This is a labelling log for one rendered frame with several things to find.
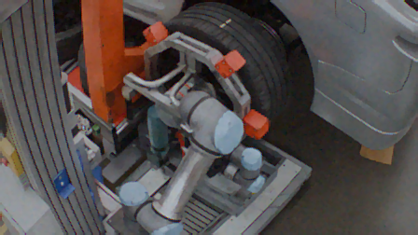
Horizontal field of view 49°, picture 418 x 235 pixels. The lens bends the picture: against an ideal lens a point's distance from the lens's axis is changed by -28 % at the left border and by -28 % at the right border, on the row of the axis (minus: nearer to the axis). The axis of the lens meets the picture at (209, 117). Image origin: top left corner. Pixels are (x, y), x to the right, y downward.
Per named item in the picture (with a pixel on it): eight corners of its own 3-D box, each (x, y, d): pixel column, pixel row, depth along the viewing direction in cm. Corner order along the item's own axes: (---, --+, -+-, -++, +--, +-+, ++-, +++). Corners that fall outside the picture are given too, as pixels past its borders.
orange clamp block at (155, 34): (171, 34, 258) (160, 20, 256) (159, 43, 254) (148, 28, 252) (162, 38, 264) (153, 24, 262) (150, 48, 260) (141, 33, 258)
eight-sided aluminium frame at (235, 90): (246, 158, 275) (253, 68, 235) (238, 166, 272) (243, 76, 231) (155, 102, 298) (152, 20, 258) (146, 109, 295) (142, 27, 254)
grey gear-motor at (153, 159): (213, 136, 349) (213, 91, 323) (164, 181, 327) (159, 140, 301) (188, 120, 357) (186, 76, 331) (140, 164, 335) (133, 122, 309)
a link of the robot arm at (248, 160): (229, 149, 223) (229, 168, 231) (251, 166, 218) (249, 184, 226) (245, 137, 227) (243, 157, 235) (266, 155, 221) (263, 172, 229)
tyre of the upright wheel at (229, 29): (315, 93, 255) (223, -19, 248) (290, 124, 243) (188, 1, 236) (243, 130, 311) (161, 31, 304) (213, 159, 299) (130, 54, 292)
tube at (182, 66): (187, 71, 254) (187, 52, 247) (155, 97, 244) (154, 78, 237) (157, 55, 262) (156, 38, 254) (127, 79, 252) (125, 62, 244)
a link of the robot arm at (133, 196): (138, 192, 220) (133, 172, 210) (160, 214, 213) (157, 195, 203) (117, 206, 214) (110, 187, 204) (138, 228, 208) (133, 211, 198)
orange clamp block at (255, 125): (251, 119, 258) (268, 130, 255) (240, 131, 254) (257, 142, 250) (252, 108, 253) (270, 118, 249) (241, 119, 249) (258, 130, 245)
